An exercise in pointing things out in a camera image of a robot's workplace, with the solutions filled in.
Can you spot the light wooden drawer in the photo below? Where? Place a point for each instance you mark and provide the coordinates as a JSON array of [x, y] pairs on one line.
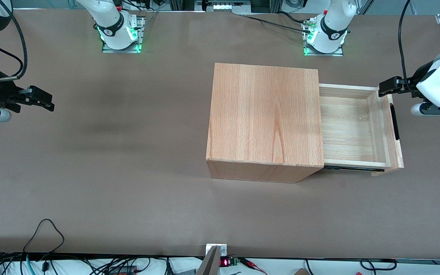
[[346, 130]]

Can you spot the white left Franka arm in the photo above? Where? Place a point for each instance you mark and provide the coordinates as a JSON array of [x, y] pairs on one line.
[[332, 23]]

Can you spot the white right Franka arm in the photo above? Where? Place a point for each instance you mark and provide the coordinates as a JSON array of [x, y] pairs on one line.
[[113, 23]]

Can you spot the light wooden drawer cabinet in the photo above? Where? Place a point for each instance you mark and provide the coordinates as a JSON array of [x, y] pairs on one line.
[[266, 114]]

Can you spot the orange black device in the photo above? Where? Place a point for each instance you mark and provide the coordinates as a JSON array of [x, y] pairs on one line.
[[122, 270]]

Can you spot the white power strip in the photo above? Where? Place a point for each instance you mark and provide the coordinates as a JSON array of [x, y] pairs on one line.
[[224, 5]]

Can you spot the brown cardboard piece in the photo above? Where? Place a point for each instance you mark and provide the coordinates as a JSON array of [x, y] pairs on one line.
[[300, 272]]

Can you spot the red clip leads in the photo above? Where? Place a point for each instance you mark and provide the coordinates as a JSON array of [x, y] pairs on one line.
[[252, 264]]

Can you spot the red digit display module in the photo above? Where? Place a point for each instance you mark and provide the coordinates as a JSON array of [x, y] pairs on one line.
[[227, 262]]

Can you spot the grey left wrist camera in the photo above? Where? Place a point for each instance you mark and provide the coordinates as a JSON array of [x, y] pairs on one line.
[[434, 109]]

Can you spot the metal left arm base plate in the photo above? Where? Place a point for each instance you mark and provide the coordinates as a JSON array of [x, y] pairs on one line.
[[338, 53]]

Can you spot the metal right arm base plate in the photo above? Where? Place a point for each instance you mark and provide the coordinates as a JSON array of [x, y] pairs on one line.
[[142, 34]]

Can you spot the grey slanted camera post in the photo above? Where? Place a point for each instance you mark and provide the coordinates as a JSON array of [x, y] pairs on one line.
[[209, 263]]

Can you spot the small metal edge bracket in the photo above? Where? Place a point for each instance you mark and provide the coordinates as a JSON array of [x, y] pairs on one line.
[[224, 249]]

